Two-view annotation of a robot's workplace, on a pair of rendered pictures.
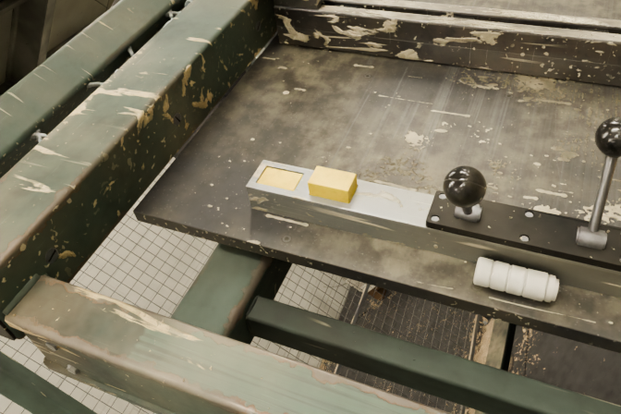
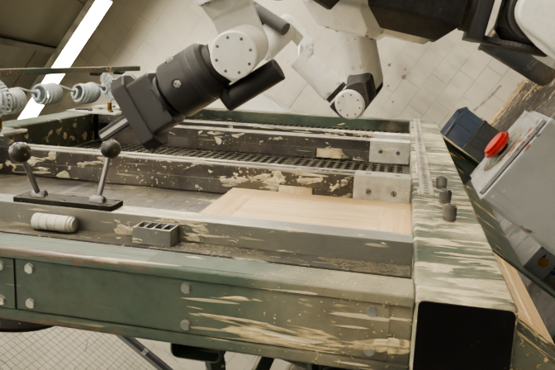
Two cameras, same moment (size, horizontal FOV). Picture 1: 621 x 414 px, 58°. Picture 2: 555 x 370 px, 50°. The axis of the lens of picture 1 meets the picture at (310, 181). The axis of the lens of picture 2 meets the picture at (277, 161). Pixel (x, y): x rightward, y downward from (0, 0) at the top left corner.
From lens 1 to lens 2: 0.85 m
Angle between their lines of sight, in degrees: 37
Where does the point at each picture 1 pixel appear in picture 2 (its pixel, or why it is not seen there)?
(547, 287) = (67, 220)
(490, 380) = not seen: hidden behind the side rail
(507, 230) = (56, 199)
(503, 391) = not seen: hidden behind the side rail
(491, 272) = (40, 215)
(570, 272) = (85, 218)
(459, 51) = (92, 170)
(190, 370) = not seen: outside the picture
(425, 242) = (13, 215)
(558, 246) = (78, 201)
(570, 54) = (150, 169)
